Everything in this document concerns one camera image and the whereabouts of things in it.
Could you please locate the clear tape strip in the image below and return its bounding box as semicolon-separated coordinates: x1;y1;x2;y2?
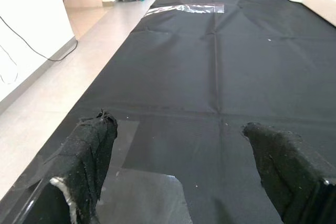
143;3;226;18

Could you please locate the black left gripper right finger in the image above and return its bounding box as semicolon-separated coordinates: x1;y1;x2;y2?
240;122;336;224

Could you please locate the black wall cable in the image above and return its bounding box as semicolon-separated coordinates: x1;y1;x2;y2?
0;0;79;86

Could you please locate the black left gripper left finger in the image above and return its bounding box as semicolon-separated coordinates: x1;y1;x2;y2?
12;108;119;224

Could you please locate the black table cloth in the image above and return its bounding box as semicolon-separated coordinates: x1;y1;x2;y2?
0;0;336;224

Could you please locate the clear tape cross patch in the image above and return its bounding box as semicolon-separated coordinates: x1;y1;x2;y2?
94;119;193;224

